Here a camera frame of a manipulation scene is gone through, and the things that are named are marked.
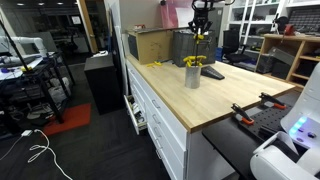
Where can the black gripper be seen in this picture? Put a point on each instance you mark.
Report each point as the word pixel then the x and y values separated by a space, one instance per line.
pixel 200 21

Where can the yellow handled T wrench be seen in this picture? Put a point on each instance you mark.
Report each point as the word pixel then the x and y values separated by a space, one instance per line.
pixel 197 38

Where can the yellow wrenches in holder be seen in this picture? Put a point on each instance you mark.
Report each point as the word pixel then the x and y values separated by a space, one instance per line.
pixel 193 60

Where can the black wedge stand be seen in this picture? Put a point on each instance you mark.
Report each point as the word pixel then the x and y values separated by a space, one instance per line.
pixel 208 71

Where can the silver cylindrical holder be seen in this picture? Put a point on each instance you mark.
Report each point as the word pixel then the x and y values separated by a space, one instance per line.
pixel 192 77

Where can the yellow wrench on table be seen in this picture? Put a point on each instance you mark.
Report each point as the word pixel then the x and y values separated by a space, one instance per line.
pixel 155 63

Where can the grey fabric bin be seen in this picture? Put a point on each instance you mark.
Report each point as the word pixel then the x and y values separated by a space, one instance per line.
pixel 184 45

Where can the black office chair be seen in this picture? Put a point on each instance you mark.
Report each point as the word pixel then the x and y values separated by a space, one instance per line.
pixel 232 49

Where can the cardboard box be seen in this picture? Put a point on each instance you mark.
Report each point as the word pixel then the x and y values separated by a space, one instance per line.
pixel 152 45

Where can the white drawer cabinet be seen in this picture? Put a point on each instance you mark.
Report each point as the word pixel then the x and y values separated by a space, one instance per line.
pixel 176 116

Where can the wooden shelf unit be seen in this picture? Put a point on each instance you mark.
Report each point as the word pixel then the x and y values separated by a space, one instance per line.
pixel 289 58

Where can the left black orange clamp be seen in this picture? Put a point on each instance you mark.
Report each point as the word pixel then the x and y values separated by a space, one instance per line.
pixel 244 116

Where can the black orange clamp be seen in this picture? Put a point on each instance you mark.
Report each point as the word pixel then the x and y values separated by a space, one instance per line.
pixel 268 98
pixel 244 116

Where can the right black orange clamp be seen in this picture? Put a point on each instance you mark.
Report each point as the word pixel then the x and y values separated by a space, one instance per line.
pixel 268 98

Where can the black cabinet tower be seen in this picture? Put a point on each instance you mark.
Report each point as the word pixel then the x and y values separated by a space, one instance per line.
pixel 101 75

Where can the red floor mat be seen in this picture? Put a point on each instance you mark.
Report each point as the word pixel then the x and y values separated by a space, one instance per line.
pixel 73 117

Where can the black cart with clutter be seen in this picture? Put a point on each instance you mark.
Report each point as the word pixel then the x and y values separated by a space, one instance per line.
pixel 32 78

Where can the pink sheet on wall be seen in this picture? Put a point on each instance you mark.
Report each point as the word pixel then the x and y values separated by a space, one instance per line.
pixel 176 13

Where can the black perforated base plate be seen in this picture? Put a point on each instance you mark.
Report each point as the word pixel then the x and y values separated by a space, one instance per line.
pixel 266 122

